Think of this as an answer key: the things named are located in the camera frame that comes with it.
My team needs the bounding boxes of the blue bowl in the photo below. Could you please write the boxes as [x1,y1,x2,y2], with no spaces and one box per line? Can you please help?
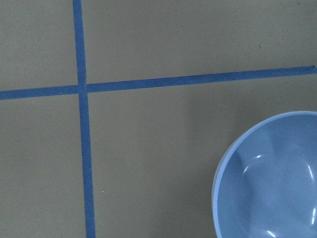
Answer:
[211,111,317,238]

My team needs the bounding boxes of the blue tape strip left crosswise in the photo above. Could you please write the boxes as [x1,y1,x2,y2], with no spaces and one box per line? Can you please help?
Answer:
[0,65,317,100]

